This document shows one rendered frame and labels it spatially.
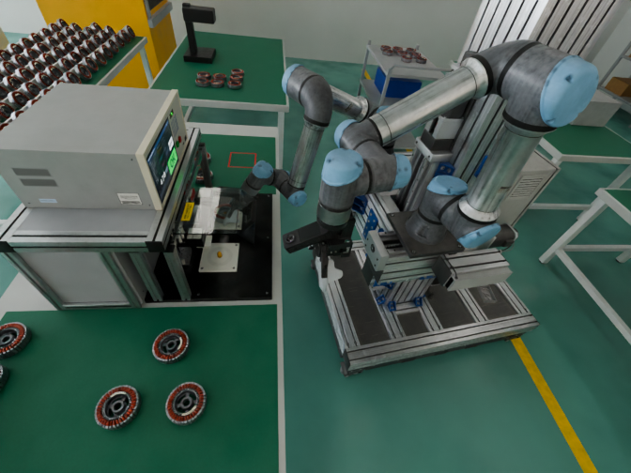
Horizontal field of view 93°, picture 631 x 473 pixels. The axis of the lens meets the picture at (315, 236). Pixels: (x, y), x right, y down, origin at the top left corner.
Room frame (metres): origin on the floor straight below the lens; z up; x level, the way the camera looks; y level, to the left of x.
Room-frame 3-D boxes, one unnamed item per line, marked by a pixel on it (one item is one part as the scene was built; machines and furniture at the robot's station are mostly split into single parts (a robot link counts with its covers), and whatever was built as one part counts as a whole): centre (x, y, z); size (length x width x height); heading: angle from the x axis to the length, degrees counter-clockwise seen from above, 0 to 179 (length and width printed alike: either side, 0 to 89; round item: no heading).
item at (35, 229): (0.83, 0.73, 1.09); 0.68 x 0.44 x 0.05; 12
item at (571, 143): (3.45, -2.01, 0.37); 2.20 x 0.90 x 0.75; 12
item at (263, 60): (3.18, 1.10, 0.37); 1.85 x 1.10 x 0.75; 12
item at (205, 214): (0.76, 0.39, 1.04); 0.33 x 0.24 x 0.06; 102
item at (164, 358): (0.38, 0.42, 0.77); 0.11 x 0.11 x 0.04
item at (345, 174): (0.51, -0.03, 1.45); 0.09 x 0.08 x 0.11; 118
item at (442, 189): (0.85, -0.41, 1.20); 0.13 x 0.12 x 0.14; 28
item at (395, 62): (3.49, -0.62, 0.51); 1.01 x 0.60 x 1.01; 12
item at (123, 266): (0.84, 0.66, 0.92); 0.66 x 0.01 x 0.30; 12
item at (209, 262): (0.78, 0.39, 0.78); 0.15 x 0.15 x 0.01; 12
